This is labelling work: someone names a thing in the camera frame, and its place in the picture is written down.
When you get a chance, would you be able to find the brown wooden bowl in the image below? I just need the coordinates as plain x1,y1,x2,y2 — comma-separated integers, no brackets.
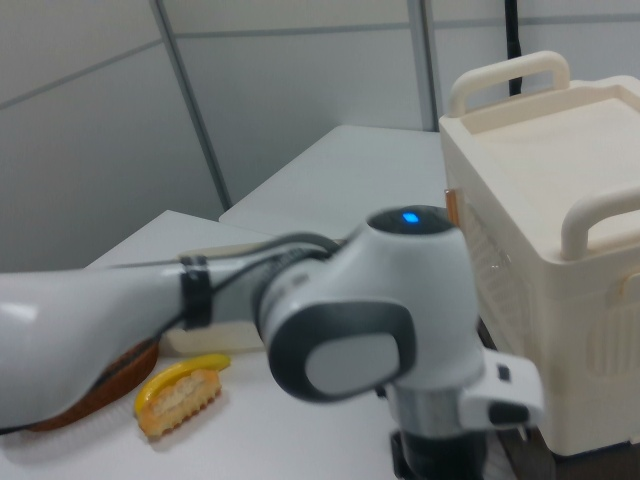
24,334,162,434

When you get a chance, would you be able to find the small orange tag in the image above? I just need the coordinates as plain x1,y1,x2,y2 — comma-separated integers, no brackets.
443,186,461,225

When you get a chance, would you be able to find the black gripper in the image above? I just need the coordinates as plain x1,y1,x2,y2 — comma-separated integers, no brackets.
389,427,491,480

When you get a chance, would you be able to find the yellow toy banana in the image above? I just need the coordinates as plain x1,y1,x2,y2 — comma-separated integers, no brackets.
133,352,233,416

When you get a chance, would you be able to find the cream plastic cart with handles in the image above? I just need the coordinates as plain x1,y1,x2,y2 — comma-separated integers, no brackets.
438,49,640,457

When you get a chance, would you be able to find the grey partition frame post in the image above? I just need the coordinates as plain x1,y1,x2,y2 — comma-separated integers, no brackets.
148,0,234,212
411,0,442,134

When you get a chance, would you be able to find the toy bread slice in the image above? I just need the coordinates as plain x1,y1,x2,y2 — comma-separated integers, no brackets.
139,368,224,441

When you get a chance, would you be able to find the black hanging cable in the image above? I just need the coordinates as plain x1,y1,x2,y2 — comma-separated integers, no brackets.
503,0,526,98

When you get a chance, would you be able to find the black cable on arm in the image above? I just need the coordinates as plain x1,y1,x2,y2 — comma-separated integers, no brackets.
164,230,346,334

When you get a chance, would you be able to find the black strap around arm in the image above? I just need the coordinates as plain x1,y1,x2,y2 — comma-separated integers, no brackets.
178,254,214,332

